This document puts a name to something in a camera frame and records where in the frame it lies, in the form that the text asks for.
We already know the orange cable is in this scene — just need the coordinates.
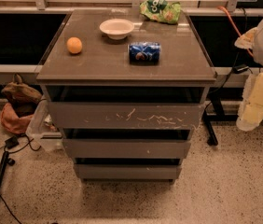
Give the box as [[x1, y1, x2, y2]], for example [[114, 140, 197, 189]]
[[217, 5, 255, 58]]

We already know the orange fruit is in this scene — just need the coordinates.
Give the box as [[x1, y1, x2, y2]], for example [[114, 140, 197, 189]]
[[66, 37, 83, 54]]

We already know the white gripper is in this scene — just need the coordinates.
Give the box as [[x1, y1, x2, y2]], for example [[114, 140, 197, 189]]
[[234, 27, 263, 132]]

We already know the grey drawer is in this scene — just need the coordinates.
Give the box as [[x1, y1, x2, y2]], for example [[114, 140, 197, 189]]
[[63, 139, 190, 159], [74, 164, 181, 180], [48, 102, 204, 130]]

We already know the green chip bag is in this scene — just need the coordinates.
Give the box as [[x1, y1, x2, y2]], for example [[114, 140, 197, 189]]
[[140, 0, 181, 24]]

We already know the black power adapter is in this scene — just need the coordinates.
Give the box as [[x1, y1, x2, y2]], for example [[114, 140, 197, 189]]
[[5, 136, 19, 149]]

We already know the grey drawer cabinet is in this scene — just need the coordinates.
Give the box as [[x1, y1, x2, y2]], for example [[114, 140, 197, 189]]
[[35, 8, 217, 185]]

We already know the grey top drawer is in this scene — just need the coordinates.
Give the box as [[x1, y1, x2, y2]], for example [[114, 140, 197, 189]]
[[48, 102, 204, 130]]

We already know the blue pepsi can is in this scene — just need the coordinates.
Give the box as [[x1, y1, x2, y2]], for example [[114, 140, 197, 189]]
[[128, 42, 161, 63]]

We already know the black power brick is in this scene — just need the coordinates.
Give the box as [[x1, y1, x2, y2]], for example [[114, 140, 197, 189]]
[[232, 64, 249, 74]]

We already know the clear plastic bin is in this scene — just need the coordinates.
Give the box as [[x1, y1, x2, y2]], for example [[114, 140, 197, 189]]
[[26, 100, 63, 152]]

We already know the grey bottom drawer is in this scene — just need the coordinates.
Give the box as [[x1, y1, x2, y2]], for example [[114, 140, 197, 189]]
[[74, 164, 181, 180]]

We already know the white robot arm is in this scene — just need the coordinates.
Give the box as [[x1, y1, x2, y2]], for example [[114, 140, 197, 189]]
[[235, 19, 263, 131]]

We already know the white bowl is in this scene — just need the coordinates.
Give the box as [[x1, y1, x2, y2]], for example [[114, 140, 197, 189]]
[[100, 19, 134, 40]]

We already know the orange cloth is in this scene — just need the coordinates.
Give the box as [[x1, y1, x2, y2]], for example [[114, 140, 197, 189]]
[[0, 103, 33, 134]]

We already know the black table frame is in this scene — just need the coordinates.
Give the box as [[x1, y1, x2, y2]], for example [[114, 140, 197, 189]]
[[202, 88, 242, 146]]

